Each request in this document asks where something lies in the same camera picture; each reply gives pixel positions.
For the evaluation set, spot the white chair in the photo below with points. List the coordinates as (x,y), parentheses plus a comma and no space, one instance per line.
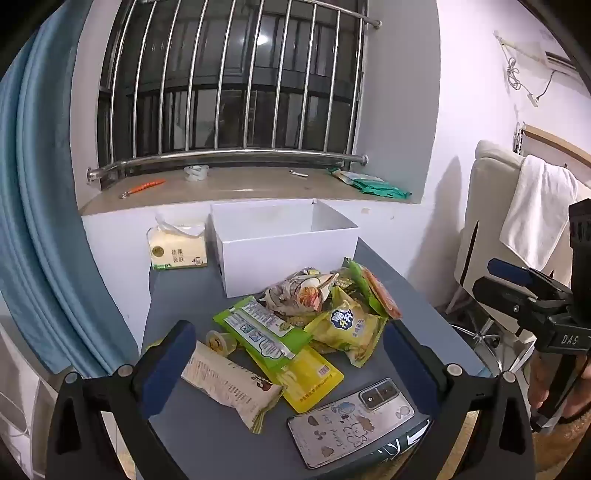
(485,207)

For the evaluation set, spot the smartphone with cartoon case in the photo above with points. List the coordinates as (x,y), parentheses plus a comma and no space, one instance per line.
(346,424)

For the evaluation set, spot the beige snack packet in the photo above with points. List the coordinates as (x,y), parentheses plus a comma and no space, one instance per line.
(226,383)

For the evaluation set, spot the dark printed cloth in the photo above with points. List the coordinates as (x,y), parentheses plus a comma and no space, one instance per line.
(392,454)

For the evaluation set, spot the person's right hand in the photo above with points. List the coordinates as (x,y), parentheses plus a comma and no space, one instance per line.
(540,381)

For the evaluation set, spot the grey patterned snack bag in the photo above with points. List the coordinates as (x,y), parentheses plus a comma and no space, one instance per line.
(286,290)

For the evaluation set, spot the green orange snack packet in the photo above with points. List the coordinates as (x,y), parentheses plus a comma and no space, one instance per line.
(376,290)

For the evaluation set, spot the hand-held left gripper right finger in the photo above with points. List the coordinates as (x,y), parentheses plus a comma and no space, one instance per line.
(411,369)

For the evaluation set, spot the tissue pack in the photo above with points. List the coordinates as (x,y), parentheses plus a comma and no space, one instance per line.
(178,251)

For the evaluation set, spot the green wet wipes pack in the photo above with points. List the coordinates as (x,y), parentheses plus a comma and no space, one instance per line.
(383,189)

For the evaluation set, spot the pale green white packet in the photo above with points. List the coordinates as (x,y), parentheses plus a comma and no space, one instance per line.
(353,176)

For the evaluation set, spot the jelly cup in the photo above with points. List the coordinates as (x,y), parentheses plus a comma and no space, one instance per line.
(218,342)

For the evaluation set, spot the steel window grille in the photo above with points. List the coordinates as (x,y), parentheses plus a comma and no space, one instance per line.
(231,154)

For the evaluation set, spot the bright green snack packet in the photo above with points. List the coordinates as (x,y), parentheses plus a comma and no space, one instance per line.
(258,327)

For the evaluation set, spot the white towel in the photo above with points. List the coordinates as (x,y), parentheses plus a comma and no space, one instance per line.
(538,217)

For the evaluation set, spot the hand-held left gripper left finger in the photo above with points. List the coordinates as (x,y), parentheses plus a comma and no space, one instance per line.
(170,367)

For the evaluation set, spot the white cardboard box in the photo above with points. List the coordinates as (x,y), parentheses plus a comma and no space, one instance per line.
(277,258)

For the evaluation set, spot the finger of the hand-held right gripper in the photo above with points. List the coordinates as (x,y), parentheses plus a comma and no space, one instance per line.
(510,272)
(503,297)

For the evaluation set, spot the tape roll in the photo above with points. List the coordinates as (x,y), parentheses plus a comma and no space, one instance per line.
(195,172)

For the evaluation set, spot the yellow snack packet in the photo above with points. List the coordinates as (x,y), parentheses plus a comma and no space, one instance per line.
(309,376)

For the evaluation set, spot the air conditioner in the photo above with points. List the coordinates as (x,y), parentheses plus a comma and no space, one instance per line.
(561,61)

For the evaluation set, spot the wooden framed board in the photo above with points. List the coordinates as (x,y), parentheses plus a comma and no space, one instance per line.
(554,141)

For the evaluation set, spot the blue curtain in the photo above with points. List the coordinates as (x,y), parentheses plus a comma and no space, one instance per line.
(46,207)

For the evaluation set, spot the yellow-green snack packet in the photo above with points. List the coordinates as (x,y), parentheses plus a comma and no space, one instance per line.
(346,327)

